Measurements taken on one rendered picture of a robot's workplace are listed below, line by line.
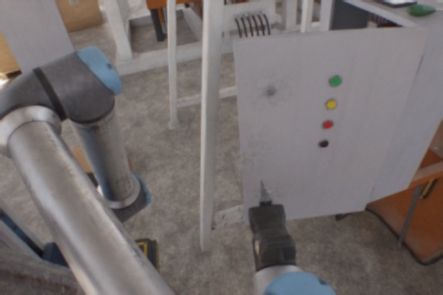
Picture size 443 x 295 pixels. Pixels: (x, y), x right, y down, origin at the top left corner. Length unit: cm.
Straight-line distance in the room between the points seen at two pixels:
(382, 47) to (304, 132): 25
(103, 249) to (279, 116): 46
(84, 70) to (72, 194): 26
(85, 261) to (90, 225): 4
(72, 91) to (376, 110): 66
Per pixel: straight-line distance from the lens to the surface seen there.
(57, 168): 45
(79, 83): 59
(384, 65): 68
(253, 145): 70
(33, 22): 349
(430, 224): 165
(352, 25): 112
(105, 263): 36
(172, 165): 213
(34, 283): 49
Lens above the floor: 145
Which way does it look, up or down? 41 degrees down
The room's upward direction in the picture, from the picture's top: 7 degrees counter-clockwise
